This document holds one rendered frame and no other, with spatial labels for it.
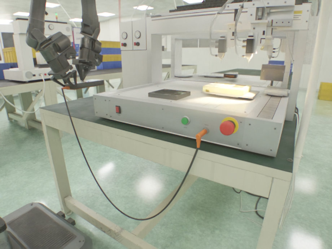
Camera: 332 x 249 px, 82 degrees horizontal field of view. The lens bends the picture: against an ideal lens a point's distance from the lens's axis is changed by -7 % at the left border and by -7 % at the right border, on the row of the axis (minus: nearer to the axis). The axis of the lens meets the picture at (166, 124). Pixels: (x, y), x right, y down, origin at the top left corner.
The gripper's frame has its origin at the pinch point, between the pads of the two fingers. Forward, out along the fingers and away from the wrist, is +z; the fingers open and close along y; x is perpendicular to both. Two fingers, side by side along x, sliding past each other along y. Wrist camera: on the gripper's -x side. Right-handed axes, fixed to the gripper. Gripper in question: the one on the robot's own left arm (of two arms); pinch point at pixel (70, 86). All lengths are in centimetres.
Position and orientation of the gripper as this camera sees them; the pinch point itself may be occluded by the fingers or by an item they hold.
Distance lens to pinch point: 101.6
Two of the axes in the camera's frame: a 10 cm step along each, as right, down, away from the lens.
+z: 2.2, 6.7, 7.0
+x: -3.8, 7.2, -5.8
